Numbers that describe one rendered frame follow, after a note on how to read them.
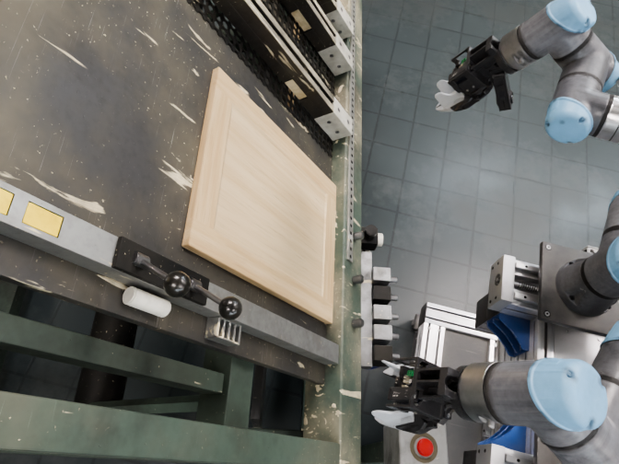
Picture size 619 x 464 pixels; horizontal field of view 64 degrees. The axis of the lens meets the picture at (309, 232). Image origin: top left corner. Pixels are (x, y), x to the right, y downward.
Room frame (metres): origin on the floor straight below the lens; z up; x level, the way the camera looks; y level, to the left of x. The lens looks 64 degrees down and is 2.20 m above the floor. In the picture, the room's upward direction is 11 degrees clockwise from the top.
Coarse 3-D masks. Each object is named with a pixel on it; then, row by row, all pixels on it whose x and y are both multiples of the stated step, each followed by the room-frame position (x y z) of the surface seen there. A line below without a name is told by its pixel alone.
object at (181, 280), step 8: (136, 256) 0.25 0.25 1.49; (144, 256) 0.26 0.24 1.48; (136, 264) 0.24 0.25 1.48; (144, 264) 0.24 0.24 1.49; (152, 264) 0.24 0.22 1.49; (152, 272) 0.23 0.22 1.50; (160, 272) 0.23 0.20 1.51; (176, 272) 0.22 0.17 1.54; (168, 280) 0.21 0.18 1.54; (176, 280) 0.21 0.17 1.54; (184, 280) 0.21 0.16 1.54; (168, 288) 0.20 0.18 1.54; (176, 288) 0.20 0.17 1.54; (184, 288) 0.20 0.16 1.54; (176, 296) 0.19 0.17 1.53
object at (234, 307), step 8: (192, 280) 0.26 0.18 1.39; (192, 288) 0.25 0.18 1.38; (200, 288) 0.25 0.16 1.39; (208, 296) 0.24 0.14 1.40; (216, 296) 0.24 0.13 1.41; (232, 296) 0.23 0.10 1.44; (224, 304) 0.22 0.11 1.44; (232, 304) 0.22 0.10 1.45; (240, 304) 0.23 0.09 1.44; (224, 312) 0.21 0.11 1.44; (232, 312) 0.21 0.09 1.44; (240, 312) 0.21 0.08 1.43
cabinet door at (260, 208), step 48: (240, 96) 0.76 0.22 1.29; (240, 144) 0.64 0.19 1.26; (288, 144) 0.78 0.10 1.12; (192, 192) 0.45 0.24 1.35; (240, 192) 0.53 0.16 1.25; (288, 192) 0.64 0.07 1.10; (192, 240) 0.35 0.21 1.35; (240, 240) 0.42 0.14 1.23; (288, 240) 0.51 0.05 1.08; (288, 288) 0.39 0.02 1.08
